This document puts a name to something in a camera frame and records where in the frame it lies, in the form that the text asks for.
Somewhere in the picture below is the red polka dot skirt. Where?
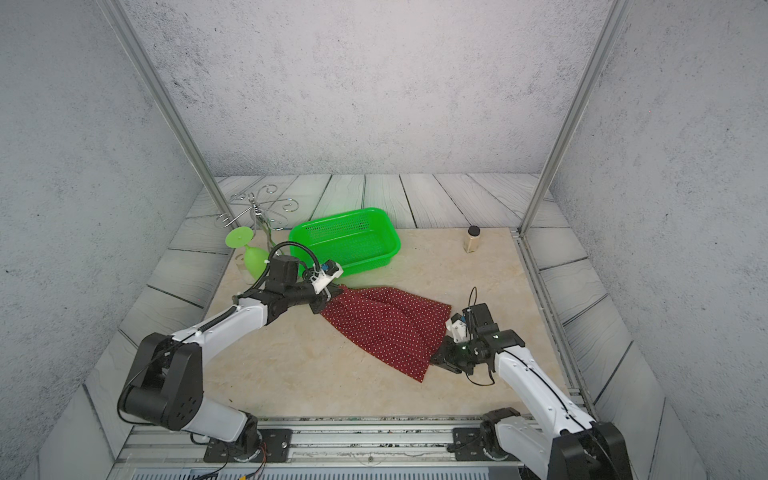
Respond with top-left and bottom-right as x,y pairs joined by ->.
322,286 -> 452,383

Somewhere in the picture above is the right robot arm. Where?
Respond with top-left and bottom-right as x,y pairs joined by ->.
430,304 -> 633,479

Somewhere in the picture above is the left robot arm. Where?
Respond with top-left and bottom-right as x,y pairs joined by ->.
116,255 -> 343,462

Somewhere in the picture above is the green plastic wine glass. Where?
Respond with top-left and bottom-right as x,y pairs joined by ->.
225,226 -> 269,280

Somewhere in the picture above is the green plastic basket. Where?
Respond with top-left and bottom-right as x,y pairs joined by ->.
289,207 -> 401,276

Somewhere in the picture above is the small spice jar black lid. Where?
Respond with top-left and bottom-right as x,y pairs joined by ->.
463,225 -> 481,253

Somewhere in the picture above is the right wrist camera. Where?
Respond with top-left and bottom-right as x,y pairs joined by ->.
446,313 -> 473,344

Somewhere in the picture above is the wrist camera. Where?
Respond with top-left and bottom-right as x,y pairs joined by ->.
446,313 -> 473,344
304,260 -> 344,295

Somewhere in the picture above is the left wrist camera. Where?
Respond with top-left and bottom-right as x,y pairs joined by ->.
304,260 -> 344,295

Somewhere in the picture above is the silver wire glass rack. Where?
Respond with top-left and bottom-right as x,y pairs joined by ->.
217,184 -> 300,244

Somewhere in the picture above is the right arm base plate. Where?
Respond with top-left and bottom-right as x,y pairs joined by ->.
446,427 -> 520,462

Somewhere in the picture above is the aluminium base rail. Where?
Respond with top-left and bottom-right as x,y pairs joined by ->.
113,417 -> 533,478

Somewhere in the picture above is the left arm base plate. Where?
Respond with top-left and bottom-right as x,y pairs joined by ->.
203,428 -> 293,464

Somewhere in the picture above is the right aluminium frame post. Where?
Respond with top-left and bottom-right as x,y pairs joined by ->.
518,0 -> 632,237

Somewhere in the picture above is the aluminium frame post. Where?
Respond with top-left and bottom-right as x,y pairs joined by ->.
518,0 -> 632,237
97,0 -> 237,227

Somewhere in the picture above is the left aluminium frame post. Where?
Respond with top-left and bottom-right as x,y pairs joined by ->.
97,0 -> 237,227

